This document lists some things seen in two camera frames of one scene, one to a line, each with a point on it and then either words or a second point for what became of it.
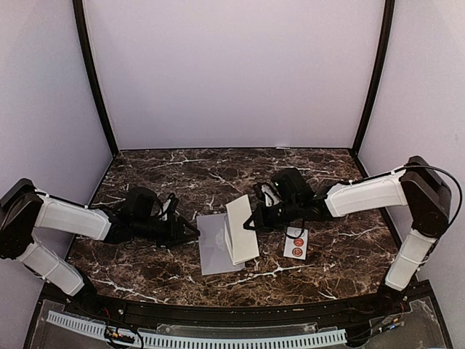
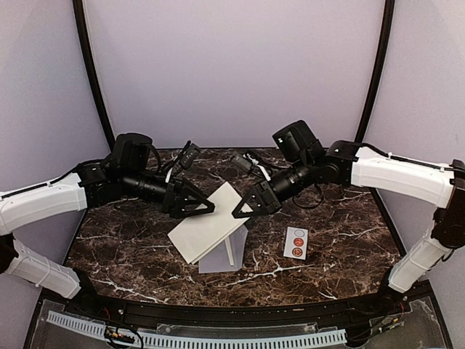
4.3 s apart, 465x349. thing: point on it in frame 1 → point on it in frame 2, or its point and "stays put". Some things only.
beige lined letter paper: x=243 y=241 → x=195 y=234
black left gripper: x=176 y=234 → x=176 y=207
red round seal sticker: x=298 y=242 stays put
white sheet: x=228 y=238 stays put
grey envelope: x=216 y=254 → x=228 y=255
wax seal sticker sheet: x=296 y=248 stays put
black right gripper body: x=277 y=218 → x=269 y=197
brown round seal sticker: x=297 y=251 stays put
